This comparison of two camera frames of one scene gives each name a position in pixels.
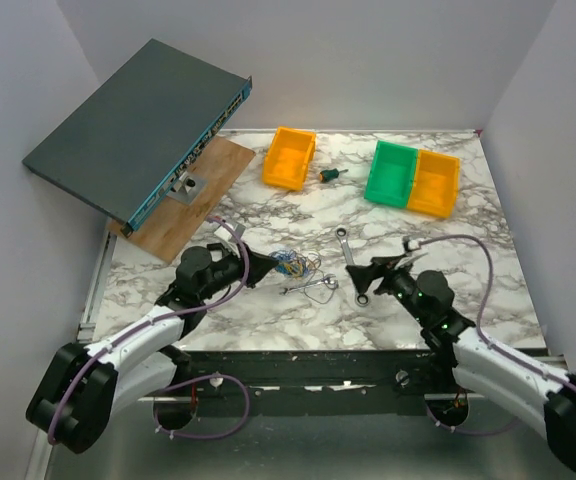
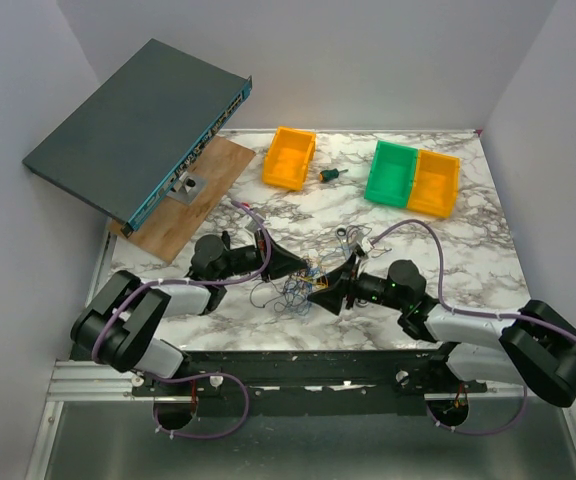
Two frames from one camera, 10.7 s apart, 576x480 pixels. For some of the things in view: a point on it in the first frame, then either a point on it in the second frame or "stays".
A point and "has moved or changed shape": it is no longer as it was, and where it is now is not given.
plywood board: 171,224 stays
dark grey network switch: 121,151 stays
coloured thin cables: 301,265 has moved or changed shape
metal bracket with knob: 186,188 stays
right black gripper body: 397,281 → 353,285
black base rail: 388,371 stays
